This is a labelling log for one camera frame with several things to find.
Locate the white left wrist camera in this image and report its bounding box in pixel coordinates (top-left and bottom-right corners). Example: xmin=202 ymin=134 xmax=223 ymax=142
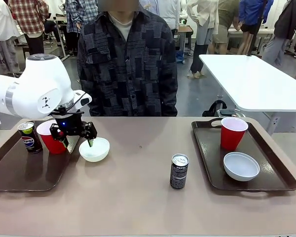
xmin=73 ymin=90 xmax=93 ymax=107

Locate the white-legged background desk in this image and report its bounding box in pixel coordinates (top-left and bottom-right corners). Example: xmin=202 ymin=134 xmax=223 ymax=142
xmin=43 ymin=14 xmax=70 ymax=62

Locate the person in olive shirt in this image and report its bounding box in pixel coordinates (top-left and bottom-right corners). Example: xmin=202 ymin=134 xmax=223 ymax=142
xmin=208 ymin=0 xmax=241 ymax=55

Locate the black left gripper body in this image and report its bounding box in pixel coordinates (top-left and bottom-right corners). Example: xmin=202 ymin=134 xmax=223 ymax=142
xmin=54 ymin=112 xmax=84 ymax=137

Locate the white background workbench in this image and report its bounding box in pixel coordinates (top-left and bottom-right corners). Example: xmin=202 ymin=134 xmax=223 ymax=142
xmin=227 ymin=24 xmax=275 ymax=55

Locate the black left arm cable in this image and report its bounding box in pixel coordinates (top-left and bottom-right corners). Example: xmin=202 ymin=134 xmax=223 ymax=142
xmin=64 ymin=91 xmax=90 ymax=111

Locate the brown plastic serving tray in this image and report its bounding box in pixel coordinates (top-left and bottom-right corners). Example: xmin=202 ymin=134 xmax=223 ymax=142
xmin=190 ymin=118 xmax=296 ymax=194
xmin=0 ymin=120 xmax=88 ymax=193

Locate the black Pepsi can yellow-green rim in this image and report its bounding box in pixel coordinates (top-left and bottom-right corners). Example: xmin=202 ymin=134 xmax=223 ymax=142
xmin=17 ymin=122 xmax=43 ymax=155

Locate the person in dark jacket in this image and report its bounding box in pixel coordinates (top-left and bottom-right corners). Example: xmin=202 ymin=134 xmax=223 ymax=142
xmin=261 ymin=0 xmax=296 ymax=73

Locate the black chair with grey seat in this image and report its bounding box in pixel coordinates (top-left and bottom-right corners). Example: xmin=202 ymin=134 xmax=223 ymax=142
xmin=202 ymin=100 xmax=246 ymax=119

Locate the red plastic party cup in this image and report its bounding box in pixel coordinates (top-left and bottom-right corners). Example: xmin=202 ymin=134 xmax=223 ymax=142
xmin=36 ymin=120 xmax=69 ymax=155
xmin=220 ymin=117 xmax=249 ymax=151

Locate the white plastic bowl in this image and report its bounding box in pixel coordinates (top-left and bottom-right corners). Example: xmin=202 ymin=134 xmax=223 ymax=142
xmin=78 ymin=137 xmax=111 ymax=163
xmin=223 ymin=152 xmax=260 ymax=182

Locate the white folding table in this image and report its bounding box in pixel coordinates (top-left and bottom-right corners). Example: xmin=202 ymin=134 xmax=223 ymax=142
xmin=198 ymin=54 xmax=296 ymax=135

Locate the person in dark patchwork shirt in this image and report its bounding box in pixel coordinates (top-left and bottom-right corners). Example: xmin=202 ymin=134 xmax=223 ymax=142
xmin=76 ymin=0 xmax=179 ymax=118

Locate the blue storage box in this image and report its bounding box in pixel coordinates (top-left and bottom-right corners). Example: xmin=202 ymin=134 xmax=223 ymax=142
xmin=176 ymin=50 xmax=186 ymax=65

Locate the black Pepsi can silver rim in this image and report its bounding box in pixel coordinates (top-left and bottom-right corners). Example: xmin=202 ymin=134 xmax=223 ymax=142
xmin=169 ymin=154 xmax=189 ymax=190

